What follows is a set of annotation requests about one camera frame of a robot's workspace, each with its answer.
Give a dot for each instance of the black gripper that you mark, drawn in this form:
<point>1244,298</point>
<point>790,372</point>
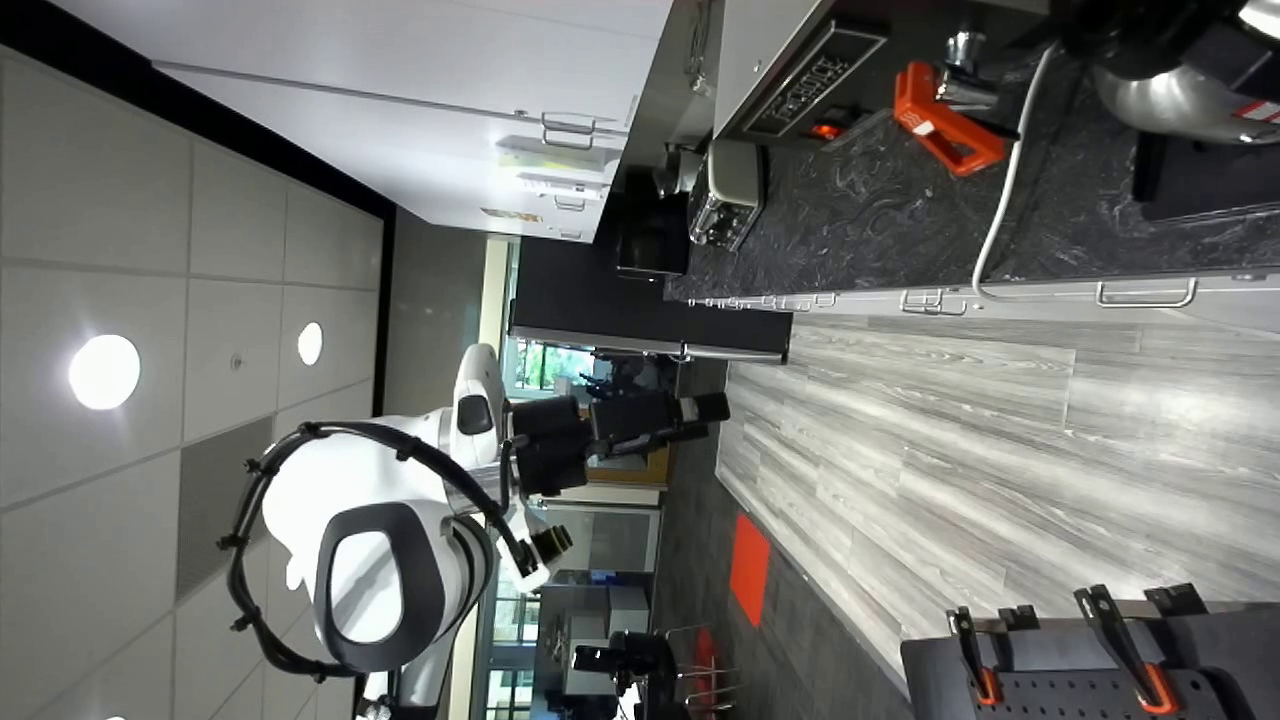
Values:
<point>548,444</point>

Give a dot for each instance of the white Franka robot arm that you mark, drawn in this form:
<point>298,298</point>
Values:
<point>346,493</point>

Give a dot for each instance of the black coffeemaker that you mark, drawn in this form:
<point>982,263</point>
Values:
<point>1172,166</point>

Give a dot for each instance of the black flat panel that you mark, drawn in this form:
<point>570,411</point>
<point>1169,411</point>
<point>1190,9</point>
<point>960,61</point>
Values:
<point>626,301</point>

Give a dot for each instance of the orange object on table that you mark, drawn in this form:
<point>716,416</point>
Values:
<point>748,569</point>

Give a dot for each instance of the small steel toaster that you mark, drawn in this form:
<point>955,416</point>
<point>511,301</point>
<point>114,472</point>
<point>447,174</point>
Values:
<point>729,192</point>

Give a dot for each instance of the round ceiling lamp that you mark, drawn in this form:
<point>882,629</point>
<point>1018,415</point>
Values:
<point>309,342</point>
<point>104,371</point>

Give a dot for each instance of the black box appliance with display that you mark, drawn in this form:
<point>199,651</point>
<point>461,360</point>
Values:
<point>802,72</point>

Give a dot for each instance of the black clamp with orange grip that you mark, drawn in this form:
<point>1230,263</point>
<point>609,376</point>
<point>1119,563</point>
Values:
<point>1125,647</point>
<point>970,654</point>

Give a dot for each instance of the steel coffee carafe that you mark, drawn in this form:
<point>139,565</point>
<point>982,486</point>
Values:
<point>1182,107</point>

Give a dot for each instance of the white wall cabinet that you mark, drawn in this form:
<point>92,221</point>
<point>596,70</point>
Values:
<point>400,93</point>

